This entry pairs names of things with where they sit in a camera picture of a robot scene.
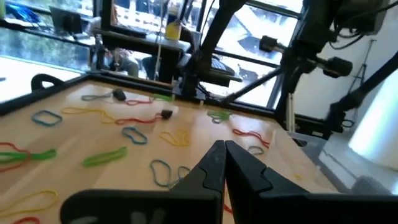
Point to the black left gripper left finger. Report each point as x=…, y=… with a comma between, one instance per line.
x=186, y=205

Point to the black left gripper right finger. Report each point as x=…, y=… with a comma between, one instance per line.
x=280, y=205

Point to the red rubber band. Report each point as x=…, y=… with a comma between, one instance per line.
x=248, y=133
x=228, y=209
x=136, y=120
x=136, y=101
x=26, y=218
x=15, y=146

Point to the black wide rubber band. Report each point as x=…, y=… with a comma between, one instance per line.
x=166, y=114
x=119, y=94

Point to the green rubber band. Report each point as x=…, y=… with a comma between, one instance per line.
x=219, y=115
x=163, y=97
x=43, y=154
x=105, y=156

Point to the dark blue rubber band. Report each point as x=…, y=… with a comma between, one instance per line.
x=93, y=97

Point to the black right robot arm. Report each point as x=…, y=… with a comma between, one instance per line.
x=217, y=25

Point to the white rounded object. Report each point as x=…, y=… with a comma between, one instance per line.
x=379, y=130

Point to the grey tripod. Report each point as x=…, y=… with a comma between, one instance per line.
x=361, y=74

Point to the black office desk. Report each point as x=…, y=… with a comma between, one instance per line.
x=140, y=42

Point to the yellow container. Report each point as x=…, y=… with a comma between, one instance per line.
x=173, y=31

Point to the black arched fixture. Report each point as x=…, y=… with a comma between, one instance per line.
x=46, y=76

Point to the dark computer monitor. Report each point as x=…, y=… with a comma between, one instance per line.
x=65, y=20

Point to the blue item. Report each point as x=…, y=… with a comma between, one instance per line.
x=21, y=14

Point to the black camera stand frame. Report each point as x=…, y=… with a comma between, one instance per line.
x=311, y=31

